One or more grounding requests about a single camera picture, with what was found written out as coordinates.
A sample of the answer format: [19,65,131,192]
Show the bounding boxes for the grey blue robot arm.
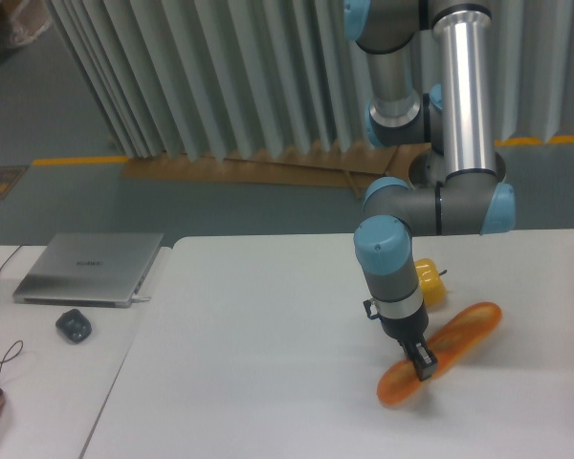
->
[343,1,516,380]

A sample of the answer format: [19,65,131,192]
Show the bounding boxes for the orange baguette bread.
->
[376,302,503,406]

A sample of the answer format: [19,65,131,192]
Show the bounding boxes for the yellow bell pepper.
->
[415,258,447,312]

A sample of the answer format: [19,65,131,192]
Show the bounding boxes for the silver closed laptop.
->
[13,232,163,308]

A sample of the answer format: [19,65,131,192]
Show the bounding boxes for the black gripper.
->
[380,310,438,382]

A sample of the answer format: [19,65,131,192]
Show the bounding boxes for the grey folding partition screen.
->
[46,1,574,160]

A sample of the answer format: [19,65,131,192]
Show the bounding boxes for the white laptop charging cable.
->
[132,246,169,303]

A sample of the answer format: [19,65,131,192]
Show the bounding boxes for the black earbuds case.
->
[55,309,93,344]

